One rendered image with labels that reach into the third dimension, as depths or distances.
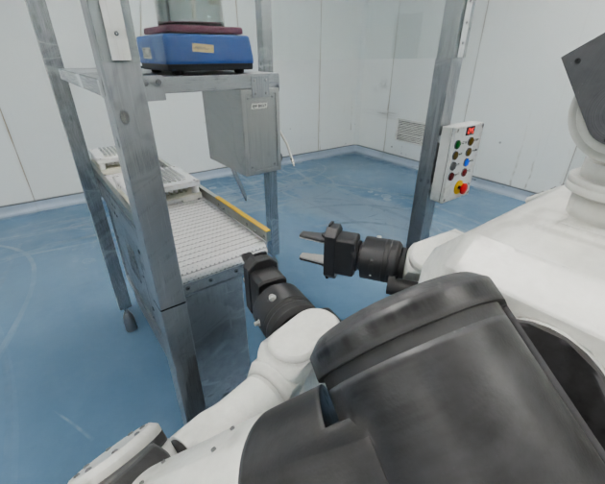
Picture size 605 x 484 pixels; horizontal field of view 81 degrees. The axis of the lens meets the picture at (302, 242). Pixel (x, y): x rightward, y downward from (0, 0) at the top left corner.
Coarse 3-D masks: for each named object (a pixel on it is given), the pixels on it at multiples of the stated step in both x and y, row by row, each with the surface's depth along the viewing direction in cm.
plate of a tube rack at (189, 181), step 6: (174, 168) 142; (180, 168) 142; (186, 174) 135; (114, 180) 131; (120, 180) 129; (186, 180) 129; (192, 180) 129; (198, 180) 129; (120, 186) 125; (168, 186) 123; (174, 186) 124; (180, 186) 126; (186, 186) 127; (126, 192) 119
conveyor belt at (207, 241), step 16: (112, 176) 157; (176, 208) 124; (192, 208) 124; (208, 208) 124; (176, 224) 113; (192, 224) 113; (208, 224) 113; (224, 224) 113; (176, 240) 103; (192, 240) 103; (208, 240) 103; (224, 240) 103; (240, 240) 103; (256, 240) 103; (192, 256) 95; (208, 256) 95; (224, 256) 95; (240, 256) 97; (192, 272) 90; (208, 272) 93
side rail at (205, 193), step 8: (160, 160) 166; (200, 184) 135; (208, 192) 128; (208, 200) 129; (216, 200) 123; (232, 216) 116; (240, 216) 111; (248, 224) 108; (256, 232) 105; (264, 232) 101
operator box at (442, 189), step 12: (444, 132) 117; (456, 132) 114; (480, 132) 123; (444, 144) 118; (444, 156) 119; (444, 168) 120; (456, 168) 122; (468, 168) 127; (444, 180) 122; (456, 180) 125; (468, 180) 130; (432, 192) 127; (444, 192) 123; (468, 192) 134
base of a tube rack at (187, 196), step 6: (120, 192) 131; (186, 192) 131; (198, 192) 131; (126, 198) 126; (168, 198) 126; (174, 198) 126; (180, 198) 127; (186, 198) 129; (192, 198) 130; (168, 204) 127
